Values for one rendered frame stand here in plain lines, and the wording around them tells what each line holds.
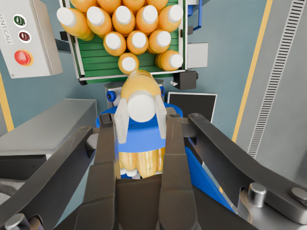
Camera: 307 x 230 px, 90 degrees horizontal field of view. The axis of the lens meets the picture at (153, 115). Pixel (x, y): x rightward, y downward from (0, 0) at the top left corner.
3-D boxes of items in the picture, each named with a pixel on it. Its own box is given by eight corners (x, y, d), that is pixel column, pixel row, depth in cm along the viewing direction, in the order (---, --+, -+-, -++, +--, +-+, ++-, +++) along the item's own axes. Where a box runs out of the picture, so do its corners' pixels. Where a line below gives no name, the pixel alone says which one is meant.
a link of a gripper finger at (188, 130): (169, 125, 13) (203, 122, 13) (162, 107, 18) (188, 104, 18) (170, 140, 14) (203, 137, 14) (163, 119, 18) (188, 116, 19)
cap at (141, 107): (122, 104, 22) (120, 108, 20) (141, 85, 21) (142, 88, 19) (141, 122, 23) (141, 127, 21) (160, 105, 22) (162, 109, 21)
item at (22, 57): (19, 65, 41) (16, 65, 40) (14, 50, 40) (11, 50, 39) (34, 64, 42) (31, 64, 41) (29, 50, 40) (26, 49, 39)
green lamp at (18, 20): (17, 26, 38) (13, 25, 37) (13, 16, 38) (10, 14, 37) (26, 26, 39) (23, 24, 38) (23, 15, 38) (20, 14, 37)
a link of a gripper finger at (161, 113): (159, 112, 14) (166, 111, 15) (154, 94, 21) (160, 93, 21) (161, 139, 16) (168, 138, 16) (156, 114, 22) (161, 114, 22)
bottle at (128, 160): (125, 128, 45) (132, 178, 51) (140, 119, 51) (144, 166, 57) (108, 124, 49) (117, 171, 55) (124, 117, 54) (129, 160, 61)
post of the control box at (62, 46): (95, 57, 142) (34, 49, 49) (94, 52, 141) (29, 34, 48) (99, 56, 143) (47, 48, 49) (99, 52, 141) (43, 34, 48)
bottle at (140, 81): (120, 83, 39) (105, 104, 21) (140, 63, 37) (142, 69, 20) (140, 102, 41) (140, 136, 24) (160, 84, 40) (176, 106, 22)
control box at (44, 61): (32, 75, 51) (10, 78, 42) (9, 4, 44) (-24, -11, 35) (63, 73, 53) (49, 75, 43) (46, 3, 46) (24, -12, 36)
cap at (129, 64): (123, 55, 46) (123, 55, 44) (136, 59, 47) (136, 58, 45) (121, 69, 47) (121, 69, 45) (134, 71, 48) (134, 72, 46)
